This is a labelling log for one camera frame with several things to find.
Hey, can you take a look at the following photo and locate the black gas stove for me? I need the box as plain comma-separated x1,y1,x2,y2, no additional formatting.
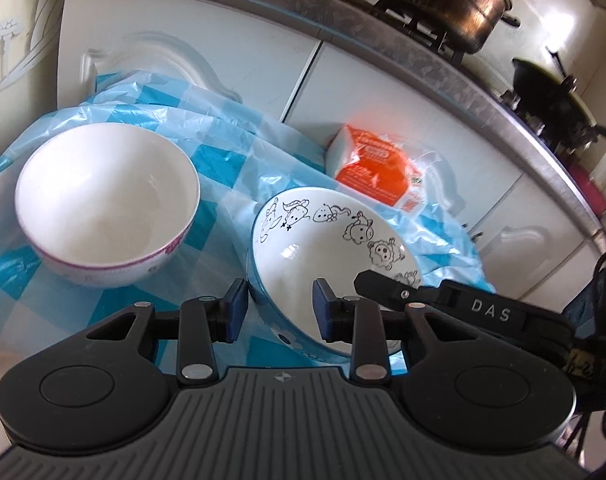
372,0,606,161

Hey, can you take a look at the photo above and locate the white bowl purple rim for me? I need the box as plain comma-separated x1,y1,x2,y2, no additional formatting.
14,122,202,289

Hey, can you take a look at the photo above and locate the orange packet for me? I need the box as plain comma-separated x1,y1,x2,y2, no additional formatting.
325,123,430,211

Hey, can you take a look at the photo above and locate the black wok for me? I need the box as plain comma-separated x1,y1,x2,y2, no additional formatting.
512,55,606,150

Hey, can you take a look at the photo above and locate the steel steamer pot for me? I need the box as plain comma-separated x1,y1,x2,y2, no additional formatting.
378,0,522,56

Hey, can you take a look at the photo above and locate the grey kitchen countertop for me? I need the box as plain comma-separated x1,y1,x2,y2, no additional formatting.
67,0,606,261

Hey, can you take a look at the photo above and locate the blue checked tablecloth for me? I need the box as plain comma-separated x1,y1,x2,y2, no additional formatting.
0,71,500,372

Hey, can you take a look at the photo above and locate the white floral refrigerator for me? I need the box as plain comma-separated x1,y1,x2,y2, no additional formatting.
0,0,68,173

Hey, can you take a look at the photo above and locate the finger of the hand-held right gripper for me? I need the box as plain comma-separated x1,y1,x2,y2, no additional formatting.
354,269,444,311

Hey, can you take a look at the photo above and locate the white cabinet door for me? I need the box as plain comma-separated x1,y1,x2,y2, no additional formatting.
282,42,524,213
460,175,604,286
57,0,324,128

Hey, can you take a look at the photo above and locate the blue cartoon bowl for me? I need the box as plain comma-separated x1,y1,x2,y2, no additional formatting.
246,186,424,366

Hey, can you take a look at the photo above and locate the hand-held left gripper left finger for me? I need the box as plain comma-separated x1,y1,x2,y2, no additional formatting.
85,278,247,386

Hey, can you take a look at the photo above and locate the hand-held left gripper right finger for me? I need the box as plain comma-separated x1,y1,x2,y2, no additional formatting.
313,279,464,385

